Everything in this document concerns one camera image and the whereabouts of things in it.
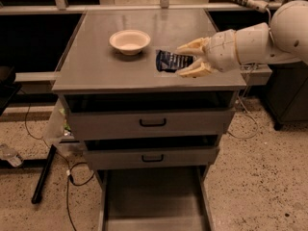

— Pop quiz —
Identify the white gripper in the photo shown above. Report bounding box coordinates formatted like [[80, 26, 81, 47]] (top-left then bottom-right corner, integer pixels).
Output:
[[175, 30, 240, 78]]

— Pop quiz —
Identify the black floor cable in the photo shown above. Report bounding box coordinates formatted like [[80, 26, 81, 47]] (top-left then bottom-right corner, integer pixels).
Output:
[[24, 93, 96, 231]]

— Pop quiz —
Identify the grey drawer cabinet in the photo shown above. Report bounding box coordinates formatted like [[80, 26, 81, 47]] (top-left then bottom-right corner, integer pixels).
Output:
[[52, 9, 247, 231]]

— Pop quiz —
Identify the grey middle drawer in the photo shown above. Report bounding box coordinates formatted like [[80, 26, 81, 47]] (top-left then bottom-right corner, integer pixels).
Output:
[[84, 136, 218, 170]]

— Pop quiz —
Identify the dark cabinet at right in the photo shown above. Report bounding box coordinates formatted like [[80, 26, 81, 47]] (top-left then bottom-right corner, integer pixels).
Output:
[[264, 62, 308, 130]]

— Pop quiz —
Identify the black top drawer handle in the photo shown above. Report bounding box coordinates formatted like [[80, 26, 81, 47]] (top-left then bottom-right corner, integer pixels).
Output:
[[139, 118, 167, 127]]

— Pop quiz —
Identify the black object at left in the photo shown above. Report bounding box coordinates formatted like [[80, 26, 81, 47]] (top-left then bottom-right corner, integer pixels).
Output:
[[0, 66, 21, 115]]

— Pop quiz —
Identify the white cable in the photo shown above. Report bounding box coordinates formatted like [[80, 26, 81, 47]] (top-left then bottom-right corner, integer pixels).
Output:
[[226, 7, 273, 141]]

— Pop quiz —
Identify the black drawer handle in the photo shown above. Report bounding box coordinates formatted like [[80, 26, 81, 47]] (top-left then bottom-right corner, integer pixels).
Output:
[[141, 154, 165, 163], [139, 118, 167, 127]]

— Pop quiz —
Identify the grey top drawer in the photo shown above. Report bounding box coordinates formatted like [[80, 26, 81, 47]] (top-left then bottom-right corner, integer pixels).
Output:
[[64, 90, 235, 141]]

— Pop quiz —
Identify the black floor bar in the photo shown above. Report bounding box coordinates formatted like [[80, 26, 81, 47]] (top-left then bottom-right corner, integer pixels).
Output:
[[31, 145, 57, 204]]

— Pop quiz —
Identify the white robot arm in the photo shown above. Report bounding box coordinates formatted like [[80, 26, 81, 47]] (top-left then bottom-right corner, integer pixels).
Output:
[[176, 0, 308, 78]]

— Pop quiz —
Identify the clear plastic water bottle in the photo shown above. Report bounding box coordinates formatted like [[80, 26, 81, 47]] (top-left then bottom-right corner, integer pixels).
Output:
[[0, 143, 23, 167]]

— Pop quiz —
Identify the grey open bottom drawer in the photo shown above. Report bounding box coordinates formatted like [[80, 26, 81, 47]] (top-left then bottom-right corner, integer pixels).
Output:
[[98, 167, 212, 231]]

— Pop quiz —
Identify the clear plastic bag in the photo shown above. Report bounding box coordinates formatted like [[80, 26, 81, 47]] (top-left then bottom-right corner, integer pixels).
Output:
[[43, 100, 84, 156]]

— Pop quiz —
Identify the black middle drawer handle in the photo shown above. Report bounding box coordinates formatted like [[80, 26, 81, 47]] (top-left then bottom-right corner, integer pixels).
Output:
[[141, 154, 165, 163]]

